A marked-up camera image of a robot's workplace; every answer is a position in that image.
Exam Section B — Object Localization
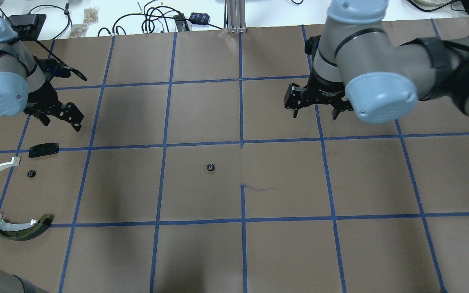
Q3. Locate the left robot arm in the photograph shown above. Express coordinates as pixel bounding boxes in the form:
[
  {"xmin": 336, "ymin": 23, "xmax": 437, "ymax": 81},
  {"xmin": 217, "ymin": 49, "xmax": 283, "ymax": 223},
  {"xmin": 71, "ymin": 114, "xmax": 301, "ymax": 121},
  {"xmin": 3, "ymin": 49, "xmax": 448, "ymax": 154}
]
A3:
[{"xmin": 0, "ymin": 17, "xmax": 86, "ymax": 293}]

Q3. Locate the dark green brake shoe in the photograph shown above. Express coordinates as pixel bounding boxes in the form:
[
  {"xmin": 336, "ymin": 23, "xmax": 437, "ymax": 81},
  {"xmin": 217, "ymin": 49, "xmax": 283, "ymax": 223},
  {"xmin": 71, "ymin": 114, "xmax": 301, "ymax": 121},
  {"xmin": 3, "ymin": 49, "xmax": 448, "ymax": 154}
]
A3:
[{"xmin": 0, "ymin": 214, "xmax": 55, "ymax": 241}]

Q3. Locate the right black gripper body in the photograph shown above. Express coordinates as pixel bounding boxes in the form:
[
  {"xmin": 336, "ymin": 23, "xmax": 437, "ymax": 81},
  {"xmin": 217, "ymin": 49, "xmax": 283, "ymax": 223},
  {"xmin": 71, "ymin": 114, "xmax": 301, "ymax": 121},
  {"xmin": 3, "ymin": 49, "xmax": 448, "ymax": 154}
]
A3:
[{"xmin": 284, "ymin": 72, "xmax": 353, "ymax": 112}]

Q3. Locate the black cable bundle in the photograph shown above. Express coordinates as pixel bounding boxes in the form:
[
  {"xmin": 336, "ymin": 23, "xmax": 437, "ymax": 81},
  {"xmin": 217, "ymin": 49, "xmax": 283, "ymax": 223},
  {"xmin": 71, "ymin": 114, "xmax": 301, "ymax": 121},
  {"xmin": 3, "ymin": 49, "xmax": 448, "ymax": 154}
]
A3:
[{"xmin": 27, "ymin": 0, "xmax": 223, "ymax": 39}]

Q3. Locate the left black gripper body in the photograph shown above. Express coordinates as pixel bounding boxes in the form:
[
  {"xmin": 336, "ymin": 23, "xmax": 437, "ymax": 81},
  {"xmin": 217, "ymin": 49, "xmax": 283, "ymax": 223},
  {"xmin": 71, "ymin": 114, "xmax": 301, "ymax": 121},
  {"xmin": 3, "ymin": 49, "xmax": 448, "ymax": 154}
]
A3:
[{"xmin": 24, "ymin": 81, "xmax": 84, "ymax": 126}]

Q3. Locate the blue checkered adapter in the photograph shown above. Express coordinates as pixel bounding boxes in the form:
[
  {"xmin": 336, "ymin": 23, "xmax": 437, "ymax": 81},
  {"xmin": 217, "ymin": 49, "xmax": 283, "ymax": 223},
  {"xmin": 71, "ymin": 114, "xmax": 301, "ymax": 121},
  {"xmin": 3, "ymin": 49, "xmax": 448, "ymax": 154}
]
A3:
[{"xmin": 188, "ymin": 12, "xmax": 210, "ymax": 26}]

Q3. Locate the black device on stand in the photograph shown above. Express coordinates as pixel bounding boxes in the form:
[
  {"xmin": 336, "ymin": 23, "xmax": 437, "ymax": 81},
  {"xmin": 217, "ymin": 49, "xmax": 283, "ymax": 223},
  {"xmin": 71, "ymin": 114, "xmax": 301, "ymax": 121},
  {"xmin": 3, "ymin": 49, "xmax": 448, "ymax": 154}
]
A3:
[{"xmin": 0, "ymin": 0, "xmax": 47, "ymax": 40}]

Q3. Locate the aluminium frame post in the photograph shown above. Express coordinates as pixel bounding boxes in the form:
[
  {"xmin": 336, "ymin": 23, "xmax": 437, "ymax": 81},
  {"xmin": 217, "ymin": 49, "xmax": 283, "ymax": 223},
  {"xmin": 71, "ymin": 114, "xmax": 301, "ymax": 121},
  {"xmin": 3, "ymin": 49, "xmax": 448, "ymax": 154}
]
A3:
[{"xmin": 224, "ymin": 0, "xmax": 247, "ymax": 34}]

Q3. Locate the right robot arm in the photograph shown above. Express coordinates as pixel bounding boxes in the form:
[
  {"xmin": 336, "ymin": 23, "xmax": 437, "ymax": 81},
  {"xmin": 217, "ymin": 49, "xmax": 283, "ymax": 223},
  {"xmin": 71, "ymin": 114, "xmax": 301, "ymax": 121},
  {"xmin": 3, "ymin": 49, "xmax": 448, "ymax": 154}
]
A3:
[{"xmin": 284, "ymin": 0, "xmax": 469, "ymax": 124}]

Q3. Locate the small black plastic part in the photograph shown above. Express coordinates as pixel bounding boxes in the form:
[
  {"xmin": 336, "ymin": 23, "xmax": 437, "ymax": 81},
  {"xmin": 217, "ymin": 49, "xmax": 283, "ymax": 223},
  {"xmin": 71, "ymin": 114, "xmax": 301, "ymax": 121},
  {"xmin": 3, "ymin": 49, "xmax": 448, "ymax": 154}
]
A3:
[{"xmin": 28, "ymin": 142, "xmax": 59, "ymax": 158}]

